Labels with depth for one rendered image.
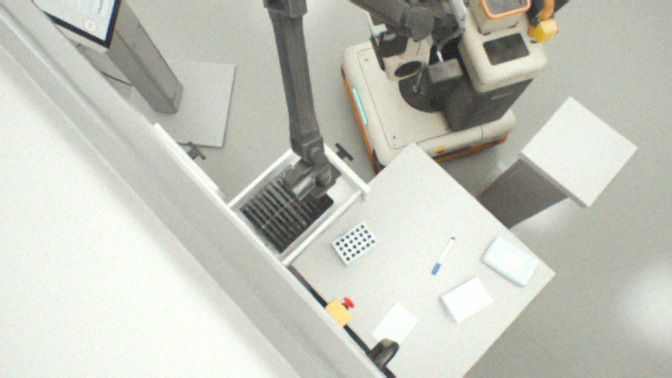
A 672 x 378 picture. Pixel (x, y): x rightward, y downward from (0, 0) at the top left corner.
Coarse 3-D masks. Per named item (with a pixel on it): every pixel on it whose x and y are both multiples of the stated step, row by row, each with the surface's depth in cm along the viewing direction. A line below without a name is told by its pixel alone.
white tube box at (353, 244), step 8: (360, 224) 155; (352, 232) 156; (360, 232) 154; (368, 232) 154; (336, 240) 153; (344, 240) 155; (352, 240) 154; (360, 240) 153; (368, 240) 153; (376, 240) 153; (336, 248) 153; (344, 248) 153; (352, 248) 153; (360, 248) 153; (368, 248) 153; (344, 256) 152; (352, 256) 156; (360, 256) 155
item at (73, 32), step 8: (120, 0) 156; (48, 16) 139; (112, 16) 153; (56, 24) 140; (64, 24) 142; (112, 24) 153; (64, 32) 144; (72, 32) 144; (80, 32) 145; (112, 32) 153; (80, 40) 148; (88, 40) 147; (96, 40) 149; (104, 40) 150; (96, 48) 151; (104, 48) 151
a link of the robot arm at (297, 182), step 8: (312, 152) 117; (320, 152) 118; (312, 160) 118; (320, 160) 119; (296, 168) 122; (304, 168) 121; (312, 168) 121; (288, 176) 122; (296, 176) 121; (304, 176) 122; (288, 184) 121; (296, 184) 121; (304, 184) 122; (312, 184) 123; (296, 192) 121; (304, 192) 123
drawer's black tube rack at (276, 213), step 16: (272, 192) 147; (288, 192) 150; (240, 208) 145; (256, 208) 145; (272, 208) 146; (288, 208) 145; (304, 208) 146; (320, 208) 147; (256, 224) 144; (272, 224) 144; (288, 224) 144; (304, 224) 144; (272, 240) 145; (288, 240) 146
